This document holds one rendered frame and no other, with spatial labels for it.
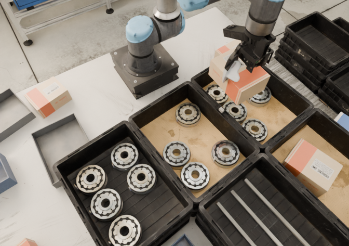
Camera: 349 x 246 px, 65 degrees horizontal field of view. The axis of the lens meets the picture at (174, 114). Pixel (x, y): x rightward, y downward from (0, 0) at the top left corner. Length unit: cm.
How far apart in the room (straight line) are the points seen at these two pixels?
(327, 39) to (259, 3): 149
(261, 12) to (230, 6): 235
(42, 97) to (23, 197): 44
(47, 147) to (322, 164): 110
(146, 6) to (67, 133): 199
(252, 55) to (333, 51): 134
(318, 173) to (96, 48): 213
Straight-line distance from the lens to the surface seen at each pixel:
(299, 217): 108
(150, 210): 100
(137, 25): 120
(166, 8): 120
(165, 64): 135
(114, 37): 273
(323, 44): 214
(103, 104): 137
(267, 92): 123
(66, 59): 265
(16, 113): 149
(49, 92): 140
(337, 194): 116
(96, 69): 152
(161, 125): 112
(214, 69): 94
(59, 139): 133
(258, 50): 81
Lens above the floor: 180
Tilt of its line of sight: 58 degrees down
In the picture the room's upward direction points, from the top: straight up
